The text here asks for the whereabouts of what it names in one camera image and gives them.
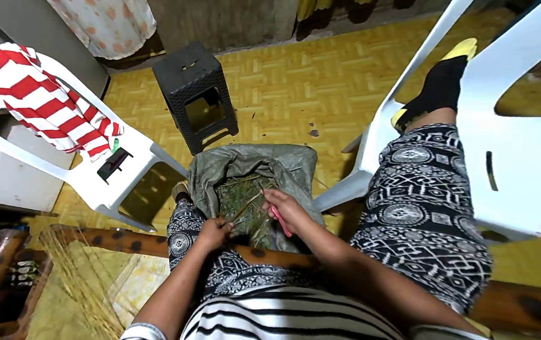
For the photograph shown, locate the person's left hand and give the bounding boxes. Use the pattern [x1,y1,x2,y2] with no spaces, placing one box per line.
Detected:
[198,217,235,253]

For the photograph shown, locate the person's right hand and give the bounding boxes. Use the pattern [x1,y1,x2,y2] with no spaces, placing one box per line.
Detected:
[262,189,313,237]

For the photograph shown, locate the dry straw stalk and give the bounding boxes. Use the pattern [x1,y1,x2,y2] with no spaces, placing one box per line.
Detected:
[221,190,264,228]

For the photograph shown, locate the knife with pink handle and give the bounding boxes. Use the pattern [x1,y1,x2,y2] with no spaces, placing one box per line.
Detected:
[258,182,293,238]

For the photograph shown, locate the person's left forearm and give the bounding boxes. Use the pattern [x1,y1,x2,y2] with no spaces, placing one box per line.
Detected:
[133,237,215,340]

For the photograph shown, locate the person's right forearm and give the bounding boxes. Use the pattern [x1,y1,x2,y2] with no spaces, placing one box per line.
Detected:
[297,219,488,340]

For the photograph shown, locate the pile of grass clippings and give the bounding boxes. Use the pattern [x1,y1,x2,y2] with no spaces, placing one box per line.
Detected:
[215,174,278,249]

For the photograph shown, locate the grey woven sack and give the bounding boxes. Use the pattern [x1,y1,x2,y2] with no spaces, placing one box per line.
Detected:
[188,144,326,254]

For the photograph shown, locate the brown bamboo bench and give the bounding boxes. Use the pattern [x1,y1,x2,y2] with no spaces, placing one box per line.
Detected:
[39,224,541,337]

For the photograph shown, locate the yellow white patterned cloth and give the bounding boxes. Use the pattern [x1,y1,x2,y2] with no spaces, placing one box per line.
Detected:
[107,254,171,330]

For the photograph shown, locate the white plastic chair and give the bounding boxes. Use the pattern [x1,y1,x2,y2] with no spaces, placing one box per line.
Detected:
[0,42,191,233]
[314,0,541,242]

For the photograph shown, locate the person's body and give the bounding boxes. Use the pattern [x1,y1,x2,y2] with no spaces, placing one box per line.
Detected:
[120,284,491,340]

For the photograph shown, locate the black smartphone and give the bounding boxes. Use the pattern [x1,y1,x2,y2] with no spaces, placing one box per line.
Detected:
[97,147,134,185]

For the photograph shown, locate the black plastic stool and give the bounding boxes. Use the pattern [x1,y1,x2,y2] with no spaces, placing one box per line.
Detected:
[152,42,240,156]

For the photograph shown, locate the person's legs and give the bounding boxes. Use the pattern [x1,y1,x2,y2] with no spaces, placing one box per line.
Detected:
[167,38,494,316]

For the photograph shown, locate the bundle of dry straw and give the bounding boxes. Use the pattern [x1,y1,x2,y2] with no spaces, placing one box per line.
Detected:
[39,224,131,340]

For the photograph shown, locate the yellow curtain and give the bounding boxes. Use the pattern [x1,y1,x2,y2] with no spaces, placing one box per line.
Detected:
[297,0,376,23]

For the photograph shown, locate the red white striped cloth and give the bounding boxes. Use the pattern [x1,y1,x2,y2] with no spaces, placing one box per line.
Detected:
[0,42,124,162]

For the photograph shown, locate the white box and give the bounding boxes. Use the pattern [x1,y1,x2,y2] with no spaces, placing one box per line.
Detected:
[0,124,76,213]

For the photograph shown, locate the white curtain with orange spots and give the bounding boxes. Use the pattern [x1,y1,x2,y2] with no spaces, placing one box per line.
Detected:
[46,0,158,60]

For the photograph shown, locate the grey cabinet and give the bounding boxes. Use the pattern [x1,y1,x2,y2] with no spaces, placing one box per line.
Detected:
[0,0,110,99]

